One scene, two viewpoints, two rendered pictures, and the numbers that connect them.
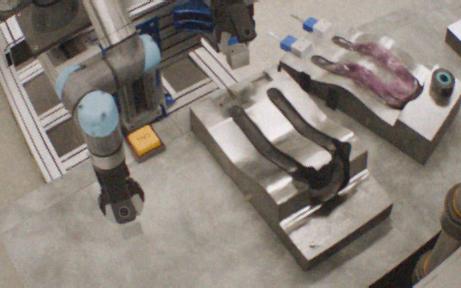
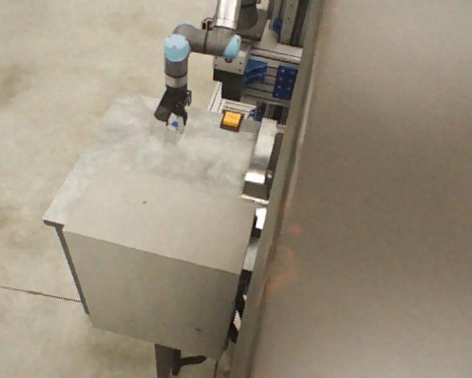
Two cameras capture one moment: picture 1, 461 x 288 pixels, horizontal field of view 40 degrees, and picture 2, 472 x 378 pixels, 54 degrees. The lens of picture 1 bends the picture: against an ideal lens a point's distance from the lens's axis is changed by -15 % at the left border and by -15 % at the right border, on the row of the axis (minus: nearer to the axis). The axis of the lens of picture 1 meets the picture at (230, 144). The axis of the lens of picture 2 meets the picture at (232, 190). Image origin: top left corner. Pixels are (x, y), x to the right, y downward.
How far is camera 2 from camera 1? 0.68 m
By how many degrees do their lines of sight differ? 22
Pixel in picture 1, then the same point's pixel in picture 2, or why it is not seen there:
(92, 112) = (170, 41)
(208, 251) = (203, 183)
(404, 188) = not seen: hidden behind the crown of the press
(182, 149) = (245, 138)
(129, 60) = (218, 40)
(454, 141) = not seen: hidden behind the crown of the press
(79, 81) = (184, 30)
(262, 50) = not seen: hidden behind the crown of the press
